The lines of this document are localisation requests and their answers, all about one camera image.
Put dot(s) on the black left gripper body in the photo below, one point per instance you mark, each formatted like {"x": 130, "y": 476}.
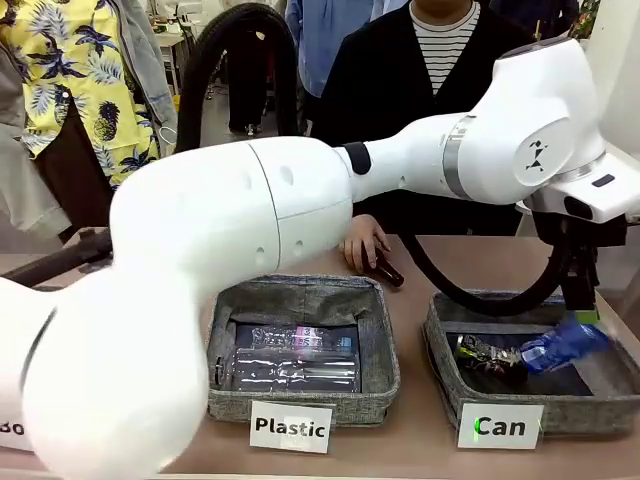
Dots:
{"x": 580, "y": 260}

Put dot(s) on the brown glass bottle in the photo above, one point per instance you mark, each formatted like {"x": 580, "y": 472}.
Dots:
{"x": 387, "y": 272}

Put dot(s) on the smooth clear plastic bottle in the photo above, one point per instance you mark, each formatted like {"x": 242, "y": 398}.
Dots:
{"x": 290, "y": 370}

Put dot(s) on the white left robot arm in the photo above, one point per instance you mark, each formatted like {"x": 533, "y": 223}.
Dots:
{"x": 225, "y": 200}

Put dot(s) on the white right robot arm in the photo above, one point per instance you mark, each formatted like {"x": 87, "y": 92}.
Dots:
{"x": 620, "y": 75}

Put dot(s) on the crushed dark colourful can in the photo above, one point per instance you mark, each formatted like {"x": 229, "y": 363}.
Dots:
{"x": 487, "y": 357}

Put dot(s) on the grey fabric basket for cans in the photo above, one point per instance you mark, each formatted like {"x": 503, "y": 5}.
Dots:
{"x": 500, "y": 415}

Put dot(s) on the white Can label card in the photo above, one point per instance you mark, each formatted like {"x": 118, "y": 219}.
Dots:
{"x": 500, "y": 426}

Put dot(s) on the grey fabric basket for plastic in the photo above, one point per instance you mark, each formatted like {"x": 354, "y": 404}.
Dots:
{"x": 300, "y": 300}

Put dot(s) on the person's right hand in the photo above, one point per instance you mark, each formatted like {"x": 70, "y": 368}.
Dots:
{"x": 362, "y": 240}

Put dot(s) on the person in black cardigan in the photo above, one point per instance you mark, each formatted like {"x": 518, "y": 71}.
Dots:
{"x": 380, "y": 75}

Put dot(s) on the crumpled clear plastic bottle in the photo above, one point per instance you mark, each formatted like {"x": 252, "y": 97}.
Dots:
{"x": 300, "y": 336}

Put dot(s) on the white Plastic label card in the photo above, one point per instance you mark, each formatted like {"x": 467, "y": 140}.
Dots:
{"x": 290, "y": 427}

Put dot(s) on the light blue garment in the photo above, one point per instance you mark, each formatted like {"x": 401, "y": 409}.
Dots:
{"x": 320, "y": 45}

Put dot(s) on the grey denim jacket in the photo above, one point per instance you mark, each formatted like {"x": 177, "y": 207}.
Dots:
{"x": 150, "y": 65}

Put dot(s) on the yellow pineapple print shirt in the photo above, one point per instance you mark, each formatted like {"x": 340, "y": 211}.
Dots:
{"x": 75, "y": 75}

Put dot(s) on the white Bottle label card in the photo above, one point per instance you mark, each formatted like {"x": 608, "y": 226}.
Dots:
{"x": 10, "y": 430}

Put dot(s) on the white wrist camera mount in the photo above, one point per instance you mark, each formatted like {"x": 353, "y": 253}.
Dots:
{"x": 595, "y": 190}

